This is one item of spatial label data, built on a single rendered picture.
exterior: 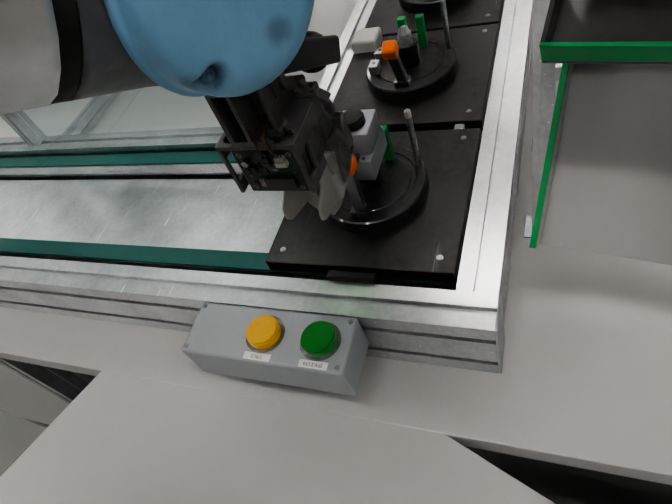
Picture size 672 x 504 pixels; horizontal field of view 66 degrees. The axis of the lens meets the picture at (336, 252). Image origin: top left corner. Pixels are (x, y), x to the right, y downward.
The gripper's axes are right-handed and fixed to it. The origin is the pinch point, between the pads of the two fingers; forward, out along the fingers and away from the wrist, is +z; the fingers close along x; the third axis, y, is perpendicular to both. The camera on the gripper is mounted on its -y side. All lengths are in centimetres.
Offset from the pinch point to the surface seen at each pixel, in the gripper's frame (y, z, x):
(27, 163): -21, 13, -76
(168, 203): -13.1, 15.8, -38.8
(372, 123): -11.0, -0.7, 2.2
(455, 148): -18.8, 10.4, 9.2
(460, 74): -35.1, 10.4, 7.7
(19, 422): 12, 107, -152
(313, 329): 10.0, 10.2, -2.2
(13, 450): 21, 107, -147
